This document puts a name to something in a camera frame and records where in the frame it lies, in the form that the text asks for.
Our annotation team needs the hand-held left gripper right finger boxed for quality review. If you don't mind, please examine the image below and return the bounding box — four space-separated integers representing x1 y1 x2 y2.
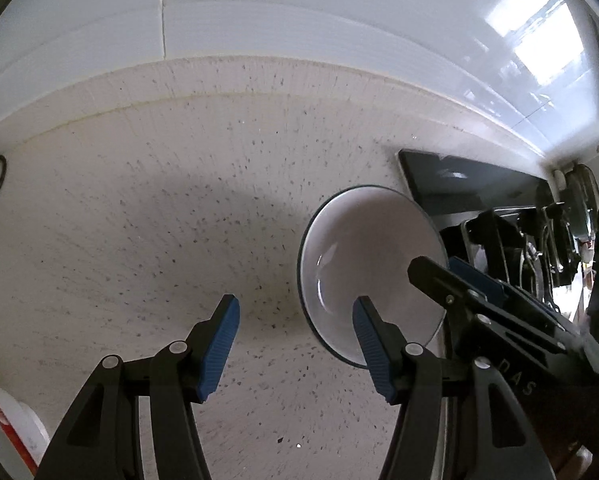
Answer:
352 296 555 480

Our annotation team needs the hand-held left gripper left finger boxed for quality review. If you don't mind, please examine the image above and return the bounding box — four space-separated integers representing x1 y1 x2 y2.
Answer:
36 294 241 480

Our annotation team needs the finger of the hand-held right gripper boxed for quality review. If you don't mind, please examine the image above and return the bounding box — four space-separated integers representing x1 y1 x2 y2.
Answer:
408 256 567 361
448 256 580 342

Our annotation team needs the black stove pan support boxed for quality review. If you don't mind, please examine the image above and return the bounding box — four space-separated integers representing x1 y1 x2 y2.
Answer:
439 207 545 301
537 162 599 286

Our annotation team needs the black glass gas stove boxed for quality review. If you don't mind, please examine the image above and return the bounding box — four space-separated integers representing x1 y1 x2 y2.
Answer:
397 149 595 321

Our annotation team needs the large red and white bowl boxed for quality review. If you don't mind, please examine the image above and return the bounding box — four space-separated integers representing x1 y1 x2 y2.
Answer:
0 379 51 480

